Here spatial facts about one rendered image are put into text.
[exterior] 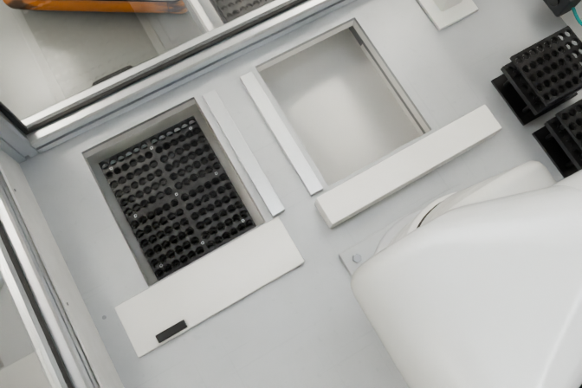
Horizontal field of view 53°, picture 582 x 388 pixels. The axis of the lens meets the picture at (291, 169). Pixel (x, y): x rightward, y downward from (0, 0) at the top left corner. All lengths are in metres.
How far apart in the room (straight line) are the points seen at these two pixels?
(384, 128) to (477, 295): 0.78
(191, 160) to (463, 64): 0.49
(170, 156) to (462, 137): 0.49
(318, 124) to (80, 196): 0.44
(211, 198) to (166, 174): 0.09
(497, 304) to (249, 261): 0.58
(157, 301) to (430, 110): 0.53
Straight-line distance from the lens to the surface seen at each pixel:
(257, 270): 0.88
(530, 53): 1.05
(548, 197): 0.39
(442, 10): 1.09
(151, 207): 0.98
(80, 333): 0.83
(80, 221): 0.95
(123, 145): 1.09
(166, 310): 0.89
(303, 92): 1.11
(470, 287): 0.35
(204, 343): 0.89
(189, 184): 0.98
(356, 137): 1.09
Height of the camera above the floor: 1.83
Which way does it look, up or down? 72 degrees down
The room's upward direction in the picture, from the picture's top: 9 degrees clockwise
